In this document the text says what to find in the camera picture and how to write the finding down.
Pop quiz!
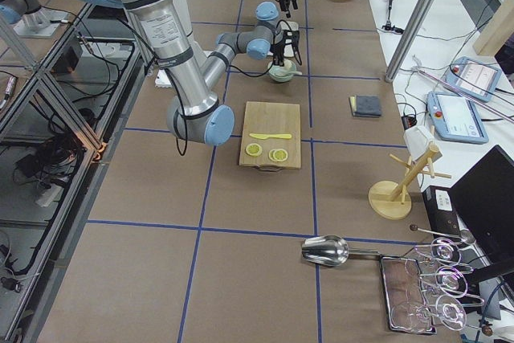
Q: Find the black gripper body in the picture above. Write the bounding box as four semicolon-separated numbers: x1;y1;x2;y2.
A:
271;29;300;58

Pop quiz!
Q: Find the white ceramic spoon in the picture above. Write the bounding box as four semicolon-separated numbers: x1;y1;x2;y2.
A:
275;71;303;78

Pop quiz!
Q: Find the light green bowl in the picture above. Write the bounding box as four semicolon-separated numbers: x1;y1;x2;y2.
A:
268;59;296;83

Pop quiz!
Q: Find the white bear serving tray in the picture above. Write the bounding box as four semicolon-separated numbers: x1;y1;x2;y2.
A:
279;20;300;40

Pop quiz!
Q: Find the yellow plastic knife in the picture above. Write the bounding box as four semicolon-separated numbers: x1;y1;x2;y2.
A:
248;133;292;140

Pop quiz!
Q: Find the wooden cutting board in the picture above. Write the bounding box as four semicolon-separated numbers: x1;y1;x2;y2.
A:
239;101;302;170

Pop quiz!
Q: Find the lower lemon slice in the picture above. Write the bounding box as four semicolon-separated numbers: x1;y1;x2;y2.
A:
245;143;263;157

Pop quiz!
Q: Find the lemon slice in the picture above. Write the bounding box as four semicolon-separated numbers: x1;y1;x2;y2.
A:
245;143;263;157
273;149;288;162

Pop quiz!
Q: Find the upper lemon slice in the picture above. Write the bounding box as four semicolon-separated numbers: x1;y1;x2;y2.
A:
273;149;288;162

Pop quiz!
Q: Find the grey folded cloth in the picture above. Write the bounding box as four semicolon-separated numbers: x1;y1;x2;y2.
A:
349;95;382;118

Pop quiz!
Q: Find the wooden mug tree stand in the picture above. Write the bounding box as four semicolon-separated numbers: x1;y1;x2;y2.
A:
368;142;451;220

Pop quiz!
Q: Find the near blue teach pendant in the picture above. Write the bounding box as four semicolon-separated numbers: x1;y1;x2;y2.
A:
426;92;489;145

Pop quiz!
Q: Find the blue teach pendant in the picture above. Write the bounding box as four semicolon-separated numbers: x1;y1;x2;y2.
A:
426;92;489;145
445;56;500;102

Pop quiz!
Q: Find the far blue teach pendant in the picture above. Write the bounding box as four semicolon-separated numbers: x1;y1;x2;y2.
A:
445;56;500;102

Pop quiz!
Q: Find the metal scoop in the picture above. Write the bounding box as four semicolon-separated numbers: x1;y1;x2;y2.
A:
301;235;380;267

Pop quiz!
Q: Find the black laptop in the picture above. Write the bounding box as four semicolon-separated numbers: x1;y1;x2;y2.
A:
450;145;513;262

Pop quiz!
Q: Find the clear wine glass far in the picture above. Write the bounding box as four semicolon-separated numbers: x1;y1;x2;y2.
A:
414;237;462;270

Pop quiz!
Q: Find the clear wine glass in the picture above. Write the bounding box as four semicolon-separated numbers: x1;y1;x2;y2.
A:
390;295;467;334
414;237;462;270
406;266;484;304

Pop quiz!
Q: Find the black glass tray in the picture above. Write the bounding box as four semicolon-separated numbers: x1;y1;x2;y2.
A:
379;255;437;336

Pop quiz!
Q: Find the clear wine glass middle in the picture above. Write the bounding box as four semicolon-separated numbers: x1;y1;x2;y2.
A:
406;266;484;304

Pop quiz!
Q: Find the clear wine glass near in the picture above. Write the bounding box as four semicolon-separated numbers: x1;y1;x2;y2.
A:
390;295;467;334

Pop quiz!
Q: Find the aluminium frame post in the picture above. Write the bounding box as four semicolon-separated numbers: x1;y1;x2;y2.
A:
385;0;434;83

